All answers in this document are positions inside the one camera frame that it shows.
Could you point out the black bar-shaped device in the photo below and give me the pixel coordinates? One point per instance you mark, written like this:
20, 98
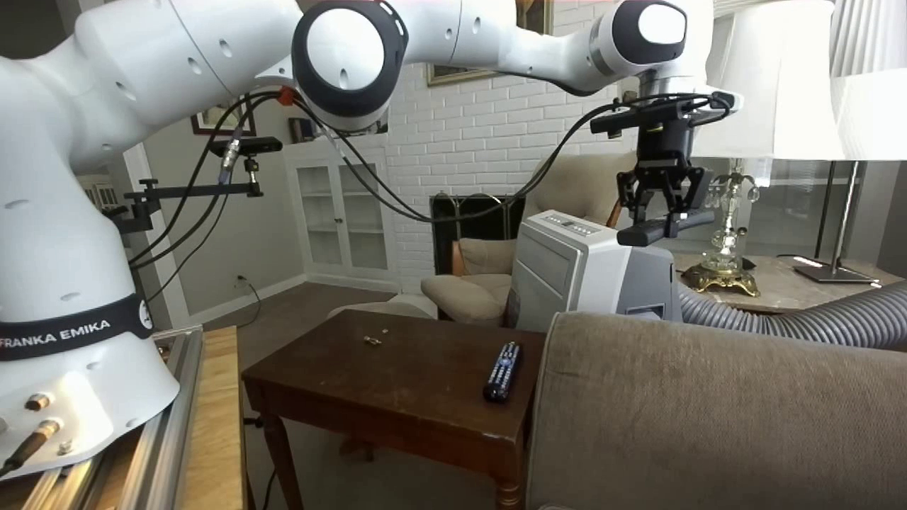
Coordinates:
655, 231

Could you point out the marble-top side table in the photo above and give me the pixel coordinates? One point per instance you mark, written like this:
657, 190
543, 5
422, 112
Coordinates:
786, 290

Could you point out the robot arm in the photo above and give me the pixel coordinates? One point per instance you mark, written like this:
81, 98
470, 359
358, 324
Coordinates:
71, 212

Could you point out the white-shade lamp with metal pole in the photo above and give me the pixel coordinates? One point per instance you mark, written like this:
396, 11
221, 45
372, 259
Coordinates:
875, 71

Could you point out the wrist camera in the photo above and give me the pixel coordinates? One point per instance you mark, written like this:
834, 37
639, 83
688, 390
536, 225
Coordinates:
623, 118

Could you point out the crystal lamp with brass base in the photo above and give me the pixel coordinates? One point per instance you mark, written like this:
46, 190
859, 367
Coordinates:
772, 78

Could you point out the dark framed picture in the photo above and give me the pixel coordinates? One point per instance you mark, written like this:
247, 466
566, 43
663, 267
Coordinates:
205, 124

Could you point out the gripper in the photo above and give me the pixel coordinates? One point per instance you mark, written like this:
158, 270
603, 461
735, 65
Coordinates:
664, 145

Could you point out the white glass-door cabinet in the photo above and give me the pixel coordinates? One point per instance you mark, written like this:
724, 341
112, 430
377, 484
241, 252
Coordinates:
347, 219

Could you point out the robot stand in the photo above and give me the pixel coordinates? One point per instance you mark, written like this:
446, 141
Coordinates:
205, 425

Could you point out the beige armchair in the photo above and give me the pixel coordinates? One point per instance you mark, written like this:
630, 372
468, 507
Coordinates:
475, 290

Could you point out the white ottoman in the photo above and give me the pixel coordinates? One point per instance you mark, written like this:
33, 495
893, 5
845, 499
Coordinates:
397, 306

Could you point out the black fireplace screen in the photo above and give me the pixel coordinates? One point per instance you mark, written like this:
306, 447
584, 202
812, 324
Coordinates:
489, 219

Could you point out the grey-brown fabric sofa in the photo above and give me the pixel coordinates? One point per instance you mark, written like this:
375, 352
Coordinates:
708, 418

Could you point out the black remote with blue buttons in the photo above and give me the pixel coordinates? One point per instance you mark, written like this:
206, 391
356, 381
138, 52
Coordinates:
502, 372

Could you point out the small dark picture frame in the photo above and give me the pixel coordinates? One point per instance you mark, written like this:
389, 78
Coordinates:
301, 130

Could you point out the white portable air conditioner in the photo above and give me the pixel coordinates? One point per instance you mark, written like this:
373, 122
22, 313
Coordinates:
567, 273

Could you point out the camera on mount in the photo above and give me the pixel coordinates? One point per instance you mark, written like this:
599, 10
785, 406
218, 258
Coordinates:
241, 147

